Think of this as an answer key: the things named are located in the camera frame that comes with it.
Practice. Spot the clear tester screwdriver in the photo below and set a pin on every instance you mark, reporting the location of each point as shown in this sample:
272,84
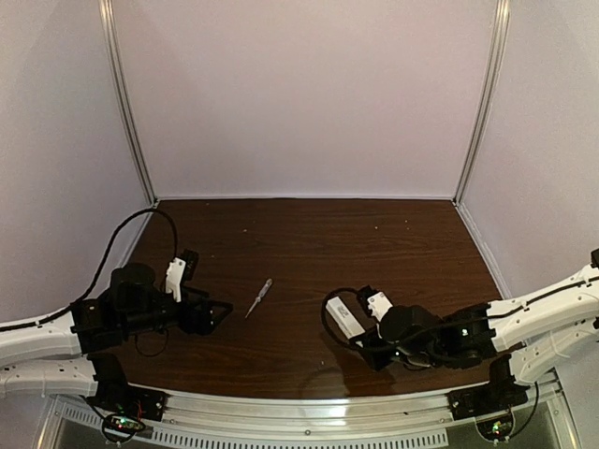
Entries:
259,297

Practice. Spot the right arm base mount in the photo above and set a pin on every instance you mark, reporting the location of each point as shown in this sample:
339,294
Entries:
491,404

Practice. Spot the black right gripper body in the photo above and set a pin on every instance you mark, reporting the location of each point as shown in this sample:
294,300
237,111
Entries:
371,349

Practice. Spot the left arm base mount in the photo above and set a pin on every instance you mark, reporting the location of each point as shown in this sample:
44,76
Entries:
128,406

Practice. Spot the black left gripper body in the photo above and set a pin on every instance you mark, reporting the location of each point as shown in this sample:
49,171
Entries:
197,317

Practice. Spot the right aluminium frame post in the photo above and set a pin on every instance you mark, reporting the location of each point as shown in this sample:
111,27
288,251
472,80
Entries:
500,29

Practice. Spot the left aluminium frame post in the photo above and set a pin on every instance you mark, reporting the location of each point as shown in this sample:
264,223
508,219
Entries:
115,60

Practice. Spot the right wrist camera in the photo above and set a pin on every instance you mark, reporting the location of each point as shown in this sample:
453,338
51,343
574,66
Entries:
374,303

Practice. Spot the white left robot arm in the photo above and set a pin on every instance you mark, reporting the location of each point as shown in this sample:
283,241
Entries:
67,352

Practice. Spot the aluminium frame post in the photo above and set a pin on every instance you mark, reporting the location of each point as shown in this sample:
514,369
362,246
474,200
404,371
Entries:
500,29
115,60

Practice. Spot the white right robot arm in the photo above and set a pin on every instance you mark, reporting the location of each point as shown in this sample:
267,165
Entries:
525,336

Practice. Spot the white remote control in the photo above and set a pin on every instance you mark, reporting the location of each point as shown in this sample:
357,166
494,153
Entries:
345,320

